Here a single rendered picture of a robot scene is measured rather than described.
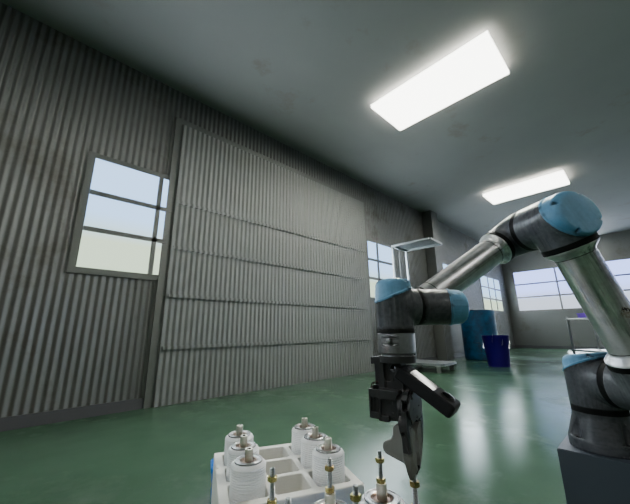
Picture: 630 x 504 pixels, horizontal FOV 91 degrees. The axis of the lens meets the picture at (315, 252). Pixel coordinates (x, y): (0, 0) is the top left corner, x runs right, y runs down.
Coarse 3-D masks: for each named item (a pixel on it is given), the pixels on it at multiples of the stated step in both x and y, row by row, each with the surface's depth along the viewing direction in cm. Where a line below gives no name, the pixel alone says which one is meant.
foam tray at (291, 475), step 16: (272, 448) 113; (288, 448) 112; (272, 464) 102; (288, 464) 103; (224, 480) 89; (288, 480) 91; (304, 480) 90; (352, 480) 88; (224, 496) 80; (288, 496) 80; (304, 496) 80; (320, 496) 82; (336, 496) 83
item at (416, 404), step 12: (372, 360) 63; (384, 360) 60; (396, 360) 59; (408, 360) 59; (384, 372) 62; (384, 384) 61; (396, 384) 60; (372, 396) 60; (384, 396) 59; (396, 396) 57; (408, 396) 57; (372, 408) 60; (384, 408) 59; (396, 408) 58; (408, 408) 56; (420, 408) 60; (384, 420) 58; (396, 420) 57
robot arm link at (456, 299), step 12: (432, 300) 63; (444, 300) 63; (456, 300) 63; (432, 312) 62; (444, 312) 62; (456, 312) 63; (468, 312) 64; (420, 324) 64; (432, 324) 64; (444, 324) 65
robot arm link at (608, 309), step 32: (576, 192) 72; (512, 224) 82; (544, 224) 72; (576, 224) 68; (544, 256) 76; (576, 256) 71; (576, 288) 73; (608, 288) 69; (608, 320) 69; (608, 352) 72; (608, 384) 73
